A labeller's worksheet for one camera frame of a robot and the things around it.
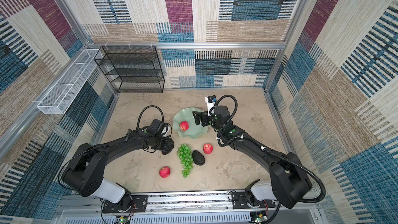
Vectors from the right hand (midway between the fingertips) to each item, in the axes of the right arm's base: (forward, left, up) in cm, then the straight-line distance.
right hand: (201, 112), depth 82 cm
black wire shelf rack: (+41, +47, -3) cm, 63 cm away
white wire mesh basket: (-2, +64, +14) cm, 65 cm away
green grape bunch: (-16, +9, -17) cm, 25 cm away
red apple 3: (+2, +10, -16) cm, 19 cm away
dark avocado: (-18, +2, -16) cm, 24 cm away
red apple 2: (-25, +19, -16) cm, 35 cm away
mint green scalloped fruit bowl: (-1, +4, -18) cm, 18 cm away
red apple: (-13, -3, -17) cm, 21 cm away
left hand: (-9, +18, -17) cm, 27 cm away
